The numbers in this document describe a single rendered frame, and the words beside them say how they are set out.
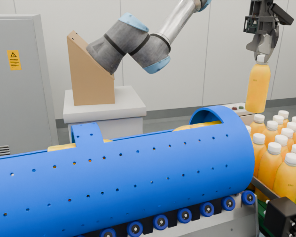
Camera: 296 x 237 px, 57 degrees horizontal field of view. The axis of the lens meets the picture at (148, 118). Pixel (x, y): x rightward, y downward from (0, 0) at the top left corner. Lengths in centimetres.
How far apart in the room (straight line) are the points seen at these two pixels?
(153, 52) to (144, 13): 243
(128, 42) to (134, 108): 26
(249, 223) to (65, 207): 59
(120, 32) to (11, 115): 149
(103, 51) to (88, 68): 9
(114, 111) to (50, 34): 249
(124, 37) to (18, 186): 69
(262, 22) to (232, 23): 301
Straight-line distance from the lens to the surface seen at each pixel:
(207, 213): 87
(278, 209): 88
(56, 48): 349
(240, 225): 97
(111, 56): 111
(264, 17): 100
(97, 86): 110
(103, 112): 106
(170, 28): 123
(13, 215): 66
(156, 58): 114
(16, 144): 249
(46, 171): 64
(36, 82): 228
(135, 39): 111
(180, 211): 83
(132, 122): 111
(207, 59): 391
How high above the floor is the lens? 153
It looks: 23 degrees down
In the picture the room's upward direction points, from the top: straight up
